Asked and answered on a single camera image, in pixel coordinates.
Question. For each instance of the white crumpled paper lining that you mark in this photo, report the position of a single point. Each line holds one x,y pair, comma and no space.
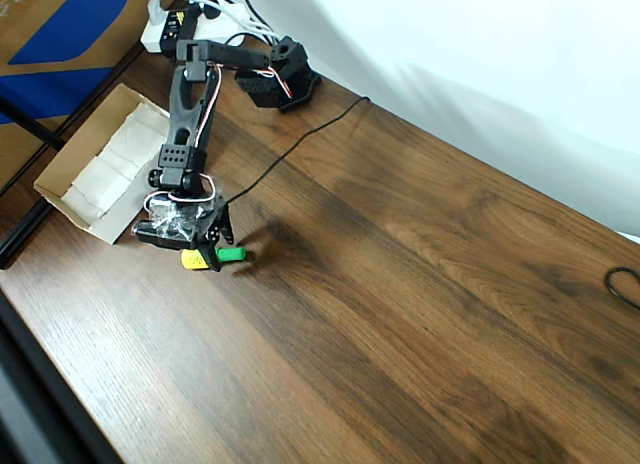
115,159

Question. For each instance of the plastic-wrapped black camera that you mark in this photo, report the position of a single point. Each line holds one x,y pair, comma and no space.
161,232

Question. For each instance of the white cardboard box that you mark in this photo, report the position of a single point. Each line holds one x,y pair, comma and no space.
107,232

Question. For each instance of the black metal bar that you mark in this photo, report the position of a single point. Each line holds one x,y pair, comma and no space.
30,124

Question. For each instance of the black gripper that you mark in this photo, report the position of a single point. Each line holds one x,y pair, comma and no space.
214,232

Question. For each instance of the white power strip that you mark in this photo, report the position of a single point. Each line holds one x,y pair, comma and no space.
154,40

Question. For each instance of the black adapter with yellow label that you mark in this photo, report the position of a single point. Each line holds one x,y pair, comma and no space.
175,27

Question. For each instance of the yellow and green toy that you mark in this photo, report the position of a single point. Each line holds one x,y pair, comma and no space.
230,254

